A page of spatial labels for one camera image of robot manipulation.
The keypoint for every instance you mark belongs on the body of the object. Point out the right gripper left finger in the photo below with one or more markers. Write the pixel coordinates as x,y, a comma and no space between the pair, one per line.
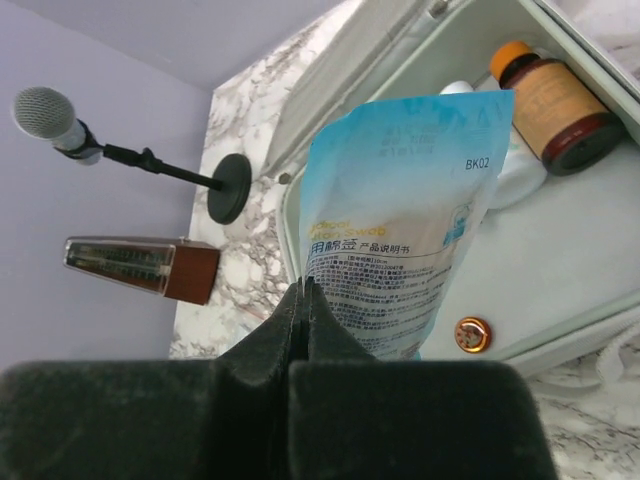
221,418

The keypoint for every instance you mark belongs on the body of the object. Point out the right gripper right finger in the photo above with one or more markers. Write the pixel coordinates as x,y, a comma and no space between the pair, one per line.
351,416

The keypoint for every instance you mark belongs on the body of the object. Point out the small round copper tin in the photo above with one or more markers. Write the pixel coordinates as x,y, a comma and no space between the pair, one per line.
473,335

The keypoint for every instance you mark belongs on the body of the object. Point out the blue cotton swab bag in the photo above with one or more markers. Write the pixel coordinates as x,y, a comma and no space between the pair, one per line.
390,200

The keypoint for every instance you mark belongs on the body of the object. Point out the grey medicine kit box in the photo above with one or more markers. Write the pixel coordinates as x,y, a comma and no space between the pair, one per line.
556,276

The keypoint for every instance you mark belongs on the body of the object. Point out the white disinfectant bottle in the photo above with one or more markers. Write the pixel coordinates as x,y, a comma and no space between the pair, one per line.
521,173

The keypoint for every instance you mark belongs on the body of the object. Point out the brown medicine bottle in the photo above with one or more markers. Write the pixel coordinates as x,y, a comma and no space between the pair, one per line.
565,125

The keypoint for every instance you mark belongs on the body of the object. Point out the brown metronome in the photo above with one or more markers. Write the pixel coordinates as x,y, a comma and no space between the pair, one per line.
178,269

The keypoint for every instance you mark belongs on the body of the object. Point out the black microphone stand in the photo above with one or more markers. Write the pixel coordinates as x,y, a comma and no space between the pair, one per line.
227,188

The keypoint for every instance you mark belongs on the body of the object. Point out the glitter microphone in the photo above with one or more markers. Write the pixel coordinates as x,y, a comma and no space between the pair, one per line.
47,115

